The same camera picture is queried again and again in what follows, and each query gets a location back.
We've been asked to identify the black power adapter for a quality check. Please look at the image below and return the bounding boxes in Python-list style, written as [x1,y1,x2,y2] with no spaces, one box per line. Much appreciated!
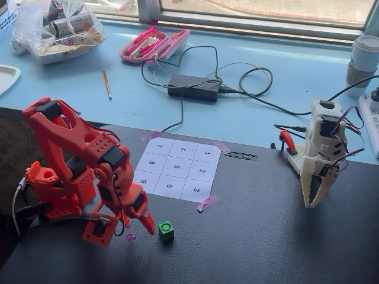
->
[167,73,222,103]

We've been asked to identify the thick black power cord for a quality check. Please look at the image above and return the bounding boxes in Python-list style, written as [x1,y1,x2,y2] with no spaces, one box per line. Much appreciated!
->
[219,75,379,116]

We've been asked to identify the black camera cable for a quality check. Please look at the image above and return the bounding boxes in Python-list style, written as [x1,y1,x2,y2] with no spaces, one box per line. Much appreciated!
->
[28,174,125,237]

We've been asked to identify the red wrist camera mount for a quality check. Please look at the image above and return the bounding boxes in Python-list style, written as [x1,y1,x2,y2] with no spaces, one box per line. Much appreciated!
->
[82,204,116,247]

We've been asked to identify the foil food tray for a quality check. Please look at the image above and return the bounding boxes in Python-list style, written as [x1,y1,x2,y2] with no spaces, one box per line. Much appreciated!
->
[35,41,101,65]

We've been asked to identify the pink highlighter pen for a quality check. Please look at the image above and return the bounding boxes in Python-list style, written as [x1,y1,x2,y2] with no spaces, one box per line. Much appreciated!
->
[126,24,158,56]

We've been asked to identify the white plate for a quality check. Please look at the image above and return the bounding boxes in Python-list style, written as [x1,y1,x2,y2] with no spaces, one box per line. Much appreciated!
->
[0,64,23,96]

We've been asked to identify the clear plastic bag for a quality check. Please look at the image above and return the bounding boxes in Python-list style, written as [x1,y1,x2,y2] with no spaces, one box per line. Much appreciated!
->
[10,0,107,65]

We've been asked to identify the green cube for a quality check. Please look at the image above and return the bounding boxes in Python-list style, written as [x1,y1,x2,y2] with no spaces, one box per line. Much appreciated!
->
[158,220,175,243]

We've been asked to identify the pink tape strip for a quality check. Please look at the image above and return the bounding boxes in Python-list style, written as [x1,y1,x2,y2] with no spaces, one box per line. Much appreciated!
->
[194,194,221,212]
[213,140,232,154]
[140,131,162,143]

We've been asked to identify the pink pencil case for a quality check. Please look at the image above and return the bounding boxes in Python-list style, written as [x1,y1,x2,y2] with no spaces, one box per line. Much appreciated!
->
[118,28,191,65]

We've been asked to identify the white paper coffee cup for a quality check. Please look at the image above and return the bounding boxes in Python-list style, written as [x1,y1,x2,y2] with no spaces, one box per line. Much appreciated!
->
[345,35,379,98]

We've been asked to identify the black usb cable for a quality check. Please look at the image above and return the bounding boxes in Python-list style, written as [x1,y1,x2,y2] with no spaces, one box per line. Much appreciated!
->
[272,123,308,140]

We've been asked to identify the blue and white box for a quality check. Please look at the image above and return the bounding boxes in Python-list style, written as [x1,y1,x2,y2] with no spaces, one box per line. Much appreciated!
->
[0,0,19,34]

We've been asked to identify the pink green-tipped pen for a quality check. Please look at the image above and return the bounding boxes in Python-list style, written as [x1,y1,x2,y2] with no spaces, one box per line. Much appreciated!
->
[131,37,160,57]

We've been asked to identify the thin black adapter cable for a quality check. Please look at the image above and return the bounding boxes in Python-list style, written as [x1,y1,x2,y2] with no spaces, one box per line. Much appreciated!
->
[141,45,274,133]

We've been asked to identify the grey window frame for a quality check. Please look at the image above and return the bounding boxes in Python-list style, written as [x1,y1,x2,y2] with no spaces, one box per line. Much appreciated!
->
[137,0,379,45]

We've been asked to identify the orange pencil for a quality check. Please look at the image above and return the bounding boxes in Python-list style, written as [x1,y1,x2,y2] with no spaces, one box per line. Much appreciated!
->
[102,68,113,101]

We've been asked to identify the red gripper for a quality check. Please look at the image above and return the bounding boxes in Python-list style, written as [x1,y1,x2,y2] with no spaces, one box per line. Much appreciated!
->
[94,164,156,236]

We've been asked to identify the white base cable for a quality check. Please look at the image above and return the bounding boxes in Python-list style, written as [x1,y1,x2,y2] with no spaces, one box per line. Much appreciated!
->
[11,177,29,237]

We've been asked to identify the red black servo wires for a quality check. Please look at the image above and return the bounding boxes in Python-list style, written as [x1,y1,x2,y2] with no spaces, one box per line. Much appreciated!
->
[331,105,365,172]

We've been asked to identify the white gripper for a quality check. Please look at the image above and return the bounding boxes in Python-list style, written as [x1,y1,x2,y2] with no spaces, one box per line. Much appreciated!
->
[301,137,347,209]

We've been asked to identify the dark floral patterned fabric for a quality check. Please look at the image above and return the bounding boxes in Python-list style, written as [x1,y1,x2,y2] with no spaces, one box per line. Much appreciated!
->
[0,117,48,214]

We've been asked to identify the thin white cable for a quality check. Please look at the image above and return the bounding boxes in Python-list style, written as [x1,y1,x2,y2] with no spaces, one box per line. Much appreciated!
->
[146,56,169,88]

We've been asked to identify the white power strip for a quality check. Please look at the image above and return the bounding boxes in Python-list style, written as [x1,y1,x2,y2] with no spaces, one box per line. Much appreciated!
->
[358,93,379,158]

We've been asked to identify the white numbered grid paper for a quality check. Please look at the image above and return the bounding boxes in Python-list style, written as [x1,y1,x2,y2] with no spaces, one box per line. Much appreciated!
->
[132,136,221,203]

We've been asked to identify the silver drink can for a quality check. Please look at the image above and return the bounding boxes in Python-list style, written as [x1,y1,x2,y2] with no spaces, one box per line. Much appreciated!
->
[49,12,93,37]

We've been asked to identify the black table clamp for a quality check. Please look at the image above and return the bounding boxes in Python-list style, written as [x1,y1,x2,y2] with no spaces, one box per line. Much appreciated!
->
[14,202,51,234]

